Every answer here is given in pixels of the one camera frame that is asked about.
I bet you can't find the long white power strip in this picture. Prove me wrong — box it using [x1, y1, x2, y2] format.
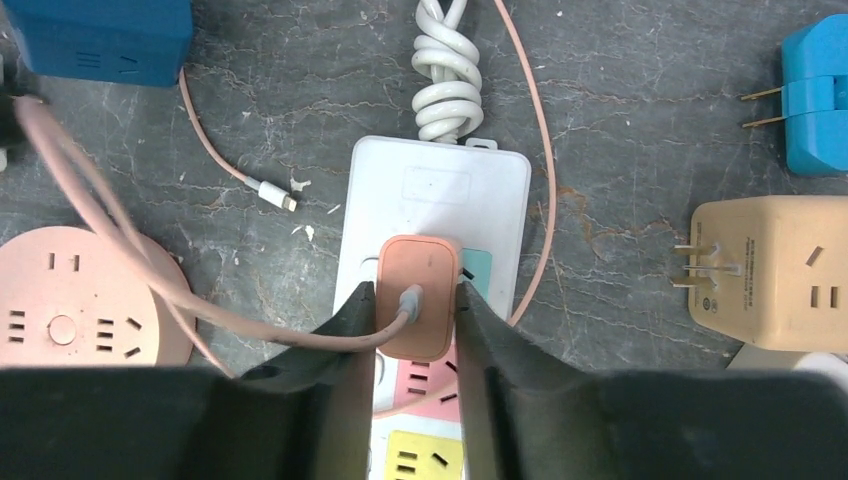
[334, 136, 531, 479]

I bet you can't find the dark blue cube socket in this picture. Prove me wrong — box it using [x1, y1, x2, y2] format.
[2, 0, 193, 88]

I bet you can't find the thin pink charging cable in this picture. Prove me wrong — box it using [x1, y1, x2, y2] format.
[13, 0, 559, 420]

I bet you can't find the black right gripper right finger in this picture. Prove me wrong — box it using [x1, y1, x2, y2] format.
[456, 283, 847, 479]

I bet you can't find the small salmon plug adapter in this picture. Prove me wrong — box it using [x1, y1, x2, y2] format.
[376, 235, 462, 362]

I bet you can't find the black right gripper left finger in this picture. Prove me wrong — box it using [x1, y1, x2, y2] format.
[0, 280, 378, 480]

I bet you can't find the round pink power socket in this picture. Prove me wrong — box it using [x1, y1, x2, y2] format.
[1, 226, 193, 368]

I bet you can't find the tan patterned cube socket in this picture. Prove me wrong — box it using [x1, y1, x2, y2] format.
[671, 195, 847, 354]

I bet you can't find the light blue plug adapter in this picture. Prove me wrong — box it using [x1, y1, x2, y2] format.
[741, 14, 847, 176]

